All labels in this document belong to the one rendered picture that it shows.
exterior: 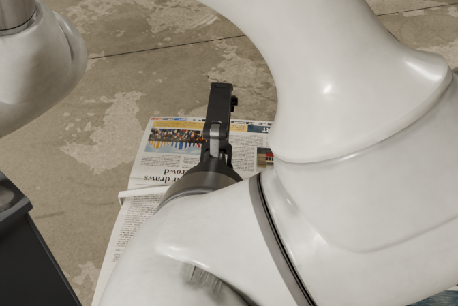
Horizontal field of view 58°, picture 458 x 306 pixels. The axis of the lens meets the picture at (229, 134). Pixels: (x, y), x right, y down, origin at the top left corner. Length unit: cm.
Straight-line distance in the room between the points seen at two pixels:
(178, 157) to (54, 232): 137
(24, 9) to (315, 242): 53
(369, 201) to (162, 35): 290
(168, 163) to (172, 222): 43
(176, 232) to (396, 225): 12
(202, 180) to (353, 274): 17
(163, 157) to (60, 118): 185
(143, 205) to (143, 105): 185
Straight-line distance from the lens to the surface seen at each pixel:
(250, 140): 72
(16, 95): 70
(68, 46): 74
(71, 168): 222
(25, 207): 79
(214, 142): 42
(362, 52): 21
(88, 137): 235
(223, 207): 25
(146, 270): 23
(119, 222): 62
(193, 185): 34
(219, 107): 46
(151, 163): 68
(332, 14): 20
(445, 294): 91
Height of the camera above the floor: 157
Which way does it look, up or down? 45 degrees down
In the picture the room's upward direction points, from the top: straight up
